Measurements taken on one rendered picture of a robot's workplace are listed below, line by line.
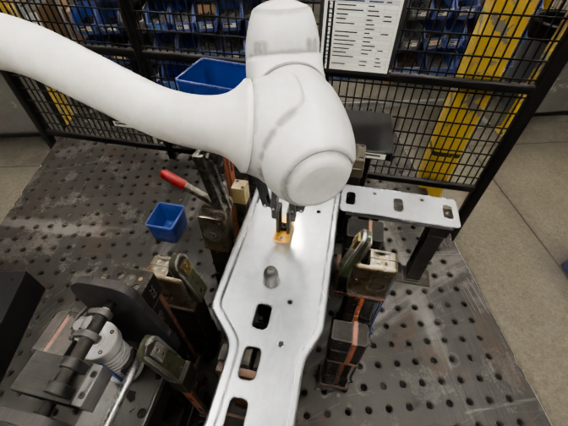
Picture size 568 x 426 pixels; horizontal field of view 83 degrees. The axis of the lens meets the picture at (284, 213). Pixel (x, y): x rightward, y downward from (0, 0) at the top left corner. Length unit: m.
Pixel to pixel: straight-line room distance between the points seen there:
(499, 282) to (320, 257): 1.59
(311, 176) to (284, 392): 0.40
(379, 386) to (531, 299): 1.42
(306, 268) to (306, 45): 0.44
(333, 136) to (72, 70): 0.28
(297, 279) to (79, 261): 0.80
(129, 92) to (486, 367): 1.00
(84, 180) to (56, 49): 1.14
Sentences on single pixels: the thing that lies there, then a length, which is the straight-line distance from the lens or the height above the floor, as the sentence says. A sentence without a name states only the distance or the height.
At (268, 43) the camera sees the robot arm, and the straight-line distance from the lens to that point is 0.45.
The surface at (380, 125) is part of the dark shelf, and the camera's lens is 1.09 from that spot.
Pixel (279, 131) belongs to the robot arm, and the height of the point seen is 1.42.
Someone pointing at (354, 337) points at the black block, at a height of 0.99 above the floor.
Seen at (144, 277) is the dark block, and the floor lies 1.12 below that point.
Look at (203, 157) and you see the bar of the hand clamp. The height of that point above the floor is 1.21.
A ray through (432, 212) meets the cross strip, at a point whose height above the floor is 1.00.
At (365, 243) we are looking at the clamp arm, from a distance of 0.63.
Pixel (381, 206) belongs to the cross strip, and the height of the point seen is 1.00.
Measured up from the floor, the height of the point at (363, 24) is 1.29.
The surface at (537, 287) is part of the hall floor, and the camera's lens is 2.30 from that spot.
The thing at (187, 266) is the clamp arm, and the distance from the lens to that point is 0.63.
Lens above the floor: 1.59
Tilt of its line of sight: 48 degrees down
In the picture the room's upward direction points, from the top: straight up
